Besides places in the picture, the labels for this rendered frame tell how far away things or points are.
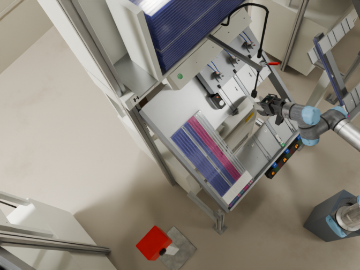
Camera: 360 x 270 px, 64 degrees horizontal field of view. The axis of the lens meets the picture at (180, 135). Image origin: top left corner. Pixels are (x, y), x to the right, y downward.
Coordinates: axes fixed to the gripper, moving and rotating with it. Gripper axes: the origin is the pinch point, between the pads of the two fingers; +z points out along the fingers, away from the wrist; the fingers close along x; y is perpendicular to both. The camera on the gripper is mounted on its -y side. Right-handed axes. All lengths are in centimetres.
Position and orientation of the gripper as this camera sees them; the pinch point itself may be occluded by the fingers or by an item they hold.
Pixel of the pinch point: (256, 105)
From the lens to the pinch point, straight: 155.8
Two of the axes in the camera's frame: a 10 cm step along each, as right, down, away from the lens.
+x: -6.9, 6.9, -2.1
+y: -5.1, -6.8, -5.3
